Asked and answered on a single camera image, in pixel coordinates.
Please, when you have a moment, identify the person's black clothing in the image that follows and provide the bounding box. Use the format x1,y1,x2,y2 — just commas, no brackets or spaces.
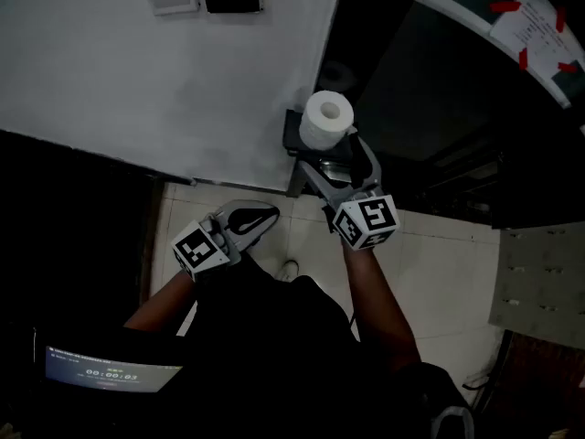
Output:
0,252,463,439

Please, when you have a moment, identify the black cable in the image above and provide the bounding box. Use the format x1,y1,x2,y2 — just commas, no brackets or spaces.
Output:
461,329,516,413

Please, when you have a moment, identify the person's white shoe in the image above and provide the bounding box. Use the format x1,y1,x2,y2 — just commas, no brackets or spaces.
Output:
275,259,301,283

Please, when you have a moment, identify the grey perforated panel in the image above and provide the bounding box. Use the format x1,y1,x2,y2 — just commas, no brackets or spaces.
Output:
487,220,585,351

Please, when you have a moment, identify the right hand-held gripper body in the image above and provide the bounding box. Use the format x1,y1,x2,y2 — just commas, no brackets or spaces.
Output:
321,180,401,252

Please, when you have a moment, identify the tablet with timer screen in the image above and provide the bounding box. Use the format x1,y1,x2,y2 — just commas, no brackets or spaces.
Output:
44,345,185,394

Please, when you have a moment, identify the white toilet paper roll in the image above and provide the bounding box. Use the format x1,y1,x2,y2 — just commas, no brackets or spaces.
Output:
299,90,358,152

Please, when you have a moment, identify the grey bag strap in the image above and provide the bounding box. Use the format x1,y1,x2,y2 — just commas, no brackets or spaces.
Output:
429,404,477,439

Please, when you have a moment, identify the white framed glass door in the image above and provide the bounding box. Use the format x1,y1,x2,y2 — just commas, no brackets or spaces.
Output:
413,0,585,110

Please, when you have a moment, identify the person's right forearm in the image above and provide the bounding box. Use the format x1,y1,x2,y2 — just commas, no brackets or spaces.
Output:
341,239,422,370

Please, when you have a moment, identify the person's left forearm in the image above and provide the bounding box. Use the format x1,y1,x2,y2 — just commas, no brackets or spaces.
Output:
122,268,203,334

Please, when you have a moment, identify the black toilet paper holder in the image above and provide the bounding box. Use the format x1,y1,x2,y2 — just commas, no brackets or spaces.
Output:
282,109,363,197

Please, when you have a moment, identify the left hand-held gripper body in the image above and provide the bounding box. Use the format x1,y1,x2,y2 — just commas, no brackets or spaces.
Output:
170,211,244,284

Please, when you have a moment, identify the paper notice with red tape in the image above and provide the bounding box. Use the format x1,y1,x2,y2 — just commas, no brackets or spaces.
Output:
488,0,585,78

